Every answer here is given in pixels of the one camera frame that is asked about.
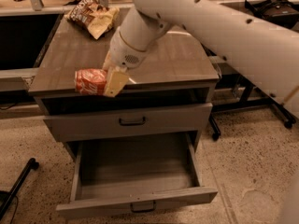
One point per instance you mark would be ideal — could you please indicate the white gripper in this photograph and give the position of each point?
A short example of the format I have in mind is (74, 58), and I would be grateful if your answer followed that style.
(123, 54)

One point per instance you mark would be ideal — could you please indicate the red coke can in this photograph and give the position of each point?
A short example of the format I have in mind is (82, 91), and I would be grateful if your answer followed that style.
(90, 81)

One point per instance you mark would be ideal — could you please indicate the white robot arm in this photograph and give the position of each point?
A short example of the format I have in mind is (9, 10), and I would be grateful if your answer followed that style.
(265, 53)

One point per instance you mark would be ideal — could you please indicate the grey drawer cabinet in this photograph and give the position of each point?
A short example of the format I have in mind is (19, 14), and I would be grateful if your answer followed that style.
(176, 72)

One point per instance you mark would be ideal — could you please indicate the closed grey top drawer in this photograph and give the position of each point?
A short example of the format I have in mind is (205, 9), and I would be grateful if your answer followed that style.
(133, 122)

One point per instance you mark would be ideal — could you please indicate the open grey middle drawer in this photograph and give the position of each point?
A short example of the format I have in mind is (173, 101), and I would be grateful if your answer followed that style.
(135, 175)

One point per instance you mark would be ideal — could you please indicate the brown chip bag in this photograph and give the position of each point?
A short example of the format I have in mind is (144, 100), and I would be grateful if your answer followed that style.
(94, 17)

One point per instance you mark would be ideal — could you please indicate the black side table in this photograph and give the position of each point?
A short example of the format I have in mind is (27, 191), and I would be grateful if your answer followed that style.
(235, 93)

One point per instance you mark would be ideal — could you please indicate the black floor stand leg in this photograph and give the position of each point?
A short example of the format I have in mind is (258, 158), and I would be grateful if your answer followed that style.
(8, 196)

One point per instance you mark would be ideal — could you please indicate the black VR headset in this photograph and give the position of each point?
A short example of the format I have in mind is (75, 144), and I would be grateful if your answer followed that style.
(279, 12)

